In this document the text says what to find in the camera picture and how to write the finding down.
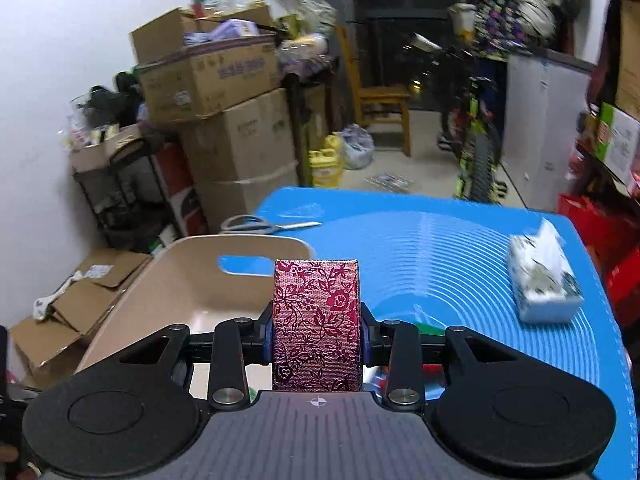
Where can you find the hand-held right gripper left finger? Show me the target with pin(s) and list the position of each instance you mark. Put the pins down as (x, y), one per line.
(268, 332)

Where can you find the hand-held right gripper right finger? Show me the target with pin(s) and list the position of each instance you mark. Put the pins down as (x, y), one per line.
(366, 335)

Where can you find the red floral brocade box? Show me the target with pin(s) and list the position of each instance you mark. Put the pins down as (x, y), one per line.
(317, 320)

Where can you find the beige plastic storage bin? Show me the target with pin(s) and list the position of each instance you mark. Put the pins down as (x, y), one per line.
(190, 285)

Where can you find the white foam piece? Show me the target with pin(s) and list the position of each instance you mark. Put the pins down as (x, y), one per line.
(50, 302)

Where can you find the blue table mat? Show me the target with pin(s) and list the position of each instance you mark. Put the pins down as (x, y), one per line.
(450, 260)

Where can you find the torn cardboard box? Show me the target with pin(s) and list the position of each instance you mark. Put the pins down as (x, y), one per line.
(85, 300)

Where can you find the taped cardboard box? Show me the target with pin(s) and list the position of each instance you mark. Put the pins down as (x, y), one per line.
(250, 200)

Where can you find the flat plastic packet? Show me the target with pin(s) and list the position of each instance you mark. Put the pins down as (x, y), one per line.
(390, 181)

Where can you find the red and white appliance box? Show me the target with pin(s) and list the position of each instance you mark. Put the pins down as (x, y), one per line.
(182, 195)

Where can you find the yellow plastic jug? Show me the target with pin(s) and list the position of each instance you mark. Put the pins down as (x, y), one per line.
(325, 165)

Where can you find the white tissue pack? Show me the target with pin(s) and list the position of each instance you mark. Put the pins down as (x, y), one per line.
(540, 280)

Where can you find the clear plastic bag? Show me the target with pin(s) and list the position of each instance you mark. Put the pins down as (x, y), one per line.
(357, 147)

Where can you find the black shelf rack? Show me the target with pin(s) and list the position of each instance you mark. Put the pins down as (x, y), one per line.
(125, 195)

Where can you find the large plain cardboard box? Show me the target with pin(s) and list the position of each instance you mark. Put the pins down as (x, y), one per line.
(245, 135)

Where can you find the green and black bicycle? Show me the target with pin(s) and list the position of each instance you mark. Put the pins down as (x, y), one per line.
(477, 125)

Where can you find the wooden chair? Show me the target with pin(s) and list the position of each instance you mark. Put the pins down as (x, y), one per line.
(382, 97)

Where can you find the small cardboard box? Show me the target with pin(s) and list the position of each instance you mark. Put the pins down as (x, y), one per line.
(97, 147)

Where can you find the stacked cardboard boxes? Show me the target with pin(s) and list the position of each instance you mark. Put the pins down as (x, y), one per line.
(210, 85)

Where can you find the red gift boxes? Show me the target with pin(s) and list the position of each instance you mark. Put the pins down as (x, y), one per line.
(600, 230)

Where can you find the white chest freezer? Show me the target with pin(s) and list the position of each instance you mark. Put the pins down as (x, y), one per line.
(545, 125)

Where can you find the open cardboard box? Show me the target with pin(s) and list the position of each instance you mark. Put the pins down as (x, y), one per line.
(160, 30)

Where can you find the green and white carton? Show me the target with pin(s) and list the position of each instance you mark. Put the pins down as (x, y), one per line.
(617, 135)

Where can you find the white cup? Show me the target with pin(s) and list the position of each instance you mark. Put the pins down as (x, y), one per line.
(461, 14)

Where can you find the floral fabric bag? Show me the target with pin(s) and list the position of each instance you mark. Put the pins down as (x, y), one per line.
(505, 20)

